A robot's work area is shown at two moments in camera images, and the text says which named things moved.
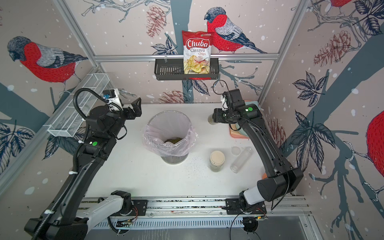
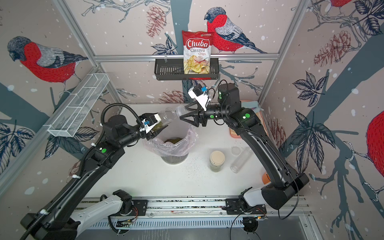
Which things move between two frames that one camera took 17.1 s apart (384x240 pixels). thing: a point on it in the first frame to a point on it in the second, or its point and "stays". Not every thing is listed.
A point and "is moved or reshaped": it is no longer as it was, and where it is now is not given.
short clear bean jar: x=211 y=120 is moved or reshaped
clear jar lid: x=236 y=151 stays
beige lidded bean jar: x=216 y=160 stays
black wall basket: x=172 y=69 stays
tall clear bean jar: x=241 y=159 stays
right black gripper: x=216 y=116 to x=201 y=113
